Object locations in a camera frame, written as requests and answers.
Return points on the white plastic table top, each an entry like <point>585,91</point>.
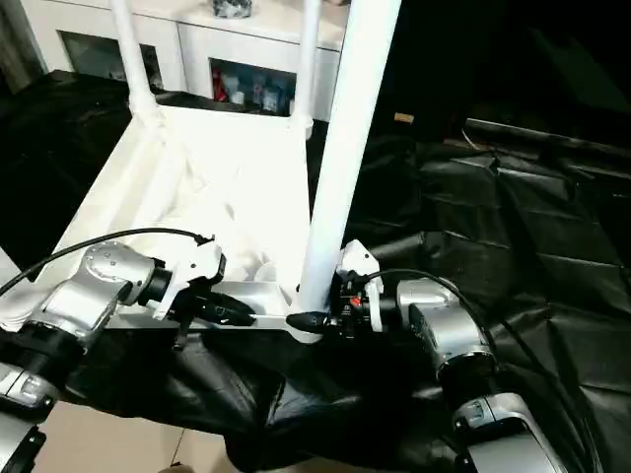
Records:
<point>197,187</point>

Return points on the white plastic table leg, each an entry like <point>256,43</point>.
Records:
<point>355,123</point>
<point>12,304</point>
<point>135,64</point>
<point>305,64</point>

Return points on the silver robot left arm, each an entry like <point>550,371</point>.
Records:
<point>93,286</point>

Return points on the black mat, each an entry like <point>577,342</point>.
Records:
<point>493,207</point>

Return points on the small tan block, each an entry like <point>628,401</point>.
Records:
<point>404,118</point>

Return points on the small white jar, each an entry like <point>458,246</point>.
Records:
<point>238,96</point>
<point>268,101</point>

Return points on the small red bottle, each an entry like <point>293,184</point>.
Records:
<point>218,85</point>

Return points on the white cabinet with glass doors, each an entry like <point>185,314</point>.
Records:
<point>222,39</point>

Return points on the shiny object on cabinet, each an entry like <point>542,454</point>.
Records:
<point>231,7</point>

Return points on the black backdrop cloth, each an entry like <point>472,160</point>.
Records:
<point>517,54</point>

